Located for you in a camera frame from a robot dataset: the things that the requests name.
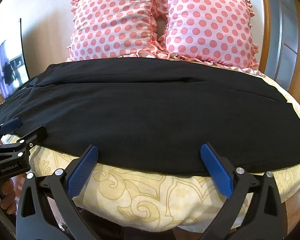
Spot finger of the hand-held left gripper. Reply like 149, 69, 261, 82
0, 118, 22, 146
0, 126, 48, 161

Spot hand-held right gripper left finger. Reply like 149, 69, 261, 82
16, 144, 101, 240

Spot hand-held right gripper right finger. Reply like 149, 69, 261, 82
200, 142, 287, 240

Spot black pants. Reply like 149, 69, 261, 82
0, 58, 300, 177

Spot person's left hand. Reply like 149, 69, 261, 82
0, 179, 17, 215

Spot flat screen television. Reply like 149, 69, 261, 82
0, 18, 30, 98

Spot yellow patterned bedspread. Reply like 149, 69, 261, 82
0, 55, 300, 233

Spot pink polka-dot pillow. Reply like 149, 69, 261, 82
152, 0, 259, 68
66, 0, 158, 62

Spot grey wardrobe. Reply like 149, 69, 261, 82
270, 0, 300, 105

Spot wooden headboard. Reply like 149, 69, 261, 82
212, 0, 274, 79

